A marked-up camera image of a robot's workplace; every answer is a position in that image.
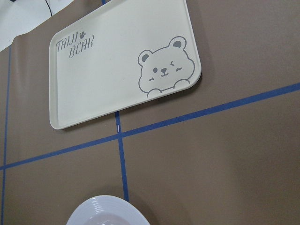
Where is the white plate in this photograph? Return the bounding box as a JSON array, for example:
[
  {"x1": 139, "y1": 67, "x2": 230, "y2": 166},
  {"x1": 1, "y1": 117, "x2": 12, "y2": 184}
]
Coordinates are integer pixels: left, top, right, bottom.
[{"x1": 67, "y1": 195, "x2": 149, "y2": 225}]

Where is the cream bear tray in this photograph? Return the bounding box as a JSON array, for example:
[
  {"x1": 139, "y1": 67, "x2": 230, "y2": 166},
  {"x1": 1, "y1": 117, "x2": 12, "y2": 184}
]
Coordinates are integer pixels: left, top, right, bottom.
[{"x1": 49, "y1": 0, "x2": 202, "y2": 129}]

